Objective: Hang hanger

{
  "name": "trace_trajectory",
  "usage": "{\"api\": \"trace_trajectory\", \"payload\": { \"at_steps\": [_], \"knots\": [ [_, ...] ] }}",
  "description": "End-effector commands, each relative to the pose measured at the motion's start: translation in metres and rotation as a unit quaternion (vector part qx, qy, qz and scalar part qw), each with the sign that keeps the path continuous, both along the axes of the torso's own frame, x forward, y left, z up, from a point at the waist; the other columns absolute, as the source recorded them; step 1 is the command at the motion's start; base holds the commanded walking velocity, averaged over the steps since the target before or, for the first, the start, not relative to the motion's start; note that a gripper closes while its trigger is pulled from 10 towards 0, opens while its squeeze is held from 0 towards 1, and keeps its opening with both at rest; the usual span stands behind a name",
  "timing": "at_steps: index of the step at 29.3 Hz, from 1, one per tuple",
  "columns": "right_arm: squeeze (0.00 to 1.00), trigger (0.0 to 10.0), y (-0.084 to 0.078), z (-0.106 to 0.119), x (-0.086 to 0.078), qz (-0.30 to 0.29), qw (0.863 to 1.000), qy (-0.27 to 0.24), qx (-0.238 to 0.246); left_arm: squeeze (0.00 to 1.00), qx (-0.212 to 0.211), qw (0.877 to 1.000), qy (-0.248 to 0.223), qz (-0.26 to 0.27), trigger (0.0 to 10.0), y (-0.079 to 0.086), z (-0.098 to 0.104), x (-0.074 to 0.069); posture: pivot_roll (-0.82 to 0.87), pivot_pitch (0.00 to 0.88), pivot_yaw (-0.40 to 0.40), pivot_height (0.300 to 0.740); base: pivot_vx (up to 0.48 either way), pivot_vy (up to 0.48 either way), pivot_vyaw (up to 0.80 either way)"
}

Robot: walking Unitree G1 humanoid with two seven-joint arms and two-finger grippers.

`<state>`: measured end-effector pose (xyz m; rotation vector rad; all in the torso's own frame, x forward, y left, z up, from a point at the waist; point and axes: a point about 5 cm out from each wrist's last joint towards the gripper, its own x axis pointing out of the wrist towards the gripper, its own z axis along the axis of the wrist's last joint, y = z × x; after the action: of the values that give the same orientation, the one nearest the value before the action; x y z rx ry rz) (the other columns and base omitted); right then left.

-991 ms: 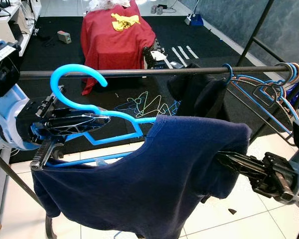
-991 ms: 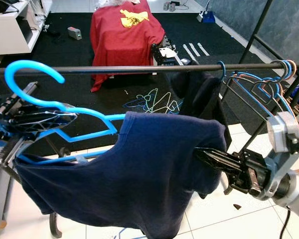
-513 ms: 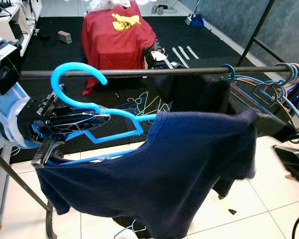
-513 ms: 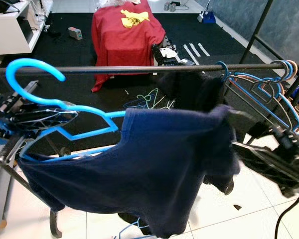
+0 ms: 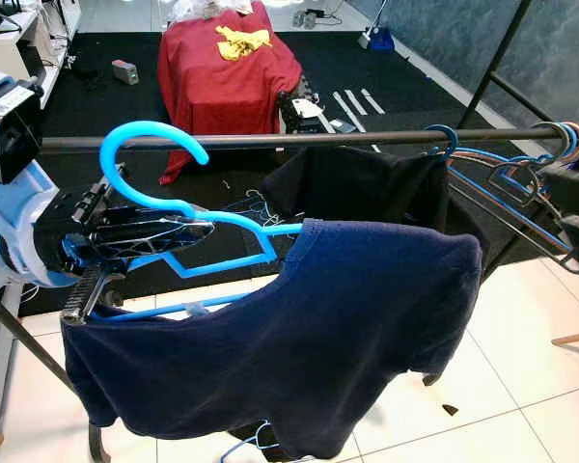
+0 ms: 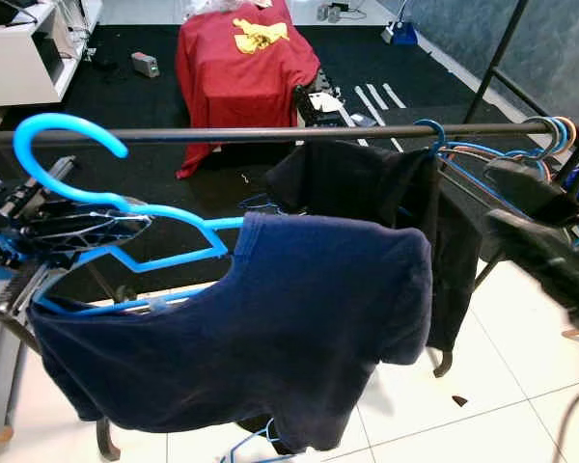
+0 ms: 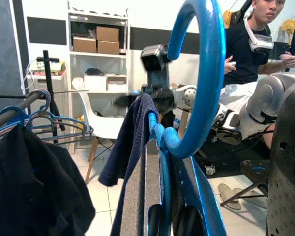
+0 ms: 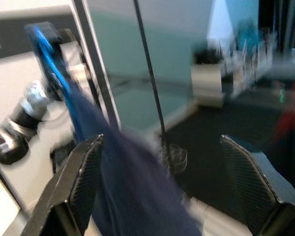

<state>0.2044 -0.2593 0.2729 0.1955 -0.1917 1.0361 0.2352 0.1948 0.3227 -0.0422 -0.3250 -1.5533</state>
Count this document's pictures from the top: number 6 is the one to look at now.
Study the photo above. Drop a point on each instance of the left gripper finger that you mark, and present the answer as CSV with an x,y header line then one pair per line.
x,y
96,233
14,294

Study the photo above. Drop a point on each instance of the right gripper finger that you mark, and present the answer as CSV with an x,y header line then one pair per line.
x,y
545,256
531,191

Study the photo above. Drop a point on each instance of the light blue plastic hanger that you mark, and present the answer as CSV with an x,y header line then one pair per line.
x,y
50,123

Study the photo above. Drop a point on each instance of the navy blue t-shirt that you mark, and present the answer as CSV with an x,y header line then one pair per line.
x,y
289,328

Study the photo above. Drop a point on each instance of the thin blue hanger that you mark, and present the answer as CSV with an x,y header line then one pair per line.
x,y
557,140
441,135

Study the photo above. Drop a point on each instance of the thin orange hanger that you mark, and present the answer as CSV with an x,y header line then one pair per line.
x,y
571,135

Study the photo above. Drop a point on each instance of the white cabinet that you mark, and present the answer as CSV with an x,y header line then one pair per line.
x,y
19,63

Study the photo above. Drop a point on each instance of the small dark scrap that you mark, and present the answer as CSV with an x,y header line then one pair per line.
x,y
459,400

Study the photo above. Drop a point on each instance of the small grey device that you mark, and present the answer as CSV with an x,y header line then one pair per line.
x,y
146,65

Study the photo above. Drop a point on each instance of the black t-shirt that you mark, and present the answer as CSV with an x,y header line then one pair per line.
x,y
347,183

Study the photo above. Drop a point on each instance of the white floor tape strip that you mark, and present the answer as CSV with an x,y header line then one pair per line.
x,y
369,104

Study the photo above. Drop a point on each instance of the blue base with white pole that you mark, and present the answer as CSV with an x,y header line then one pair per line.
x,y
401,34

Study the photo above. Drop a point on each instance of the red cloth with yellow print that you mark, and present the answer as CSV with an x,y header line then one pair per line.
x,y
241,87

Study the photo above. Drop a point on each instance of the black clothes rack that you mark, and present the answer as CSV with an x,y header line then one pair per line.
x,y
280,135

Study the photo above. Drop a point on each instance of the black device with white label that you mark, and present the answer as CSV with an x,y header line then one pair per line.
x,y
318,104

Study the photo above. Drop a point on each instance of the white cloth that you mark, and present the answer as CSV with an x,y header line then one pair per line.
x,y
222,5

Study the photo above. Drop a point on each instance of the grey power strip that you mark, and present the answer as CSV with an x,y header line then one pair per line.
x,y
333,12

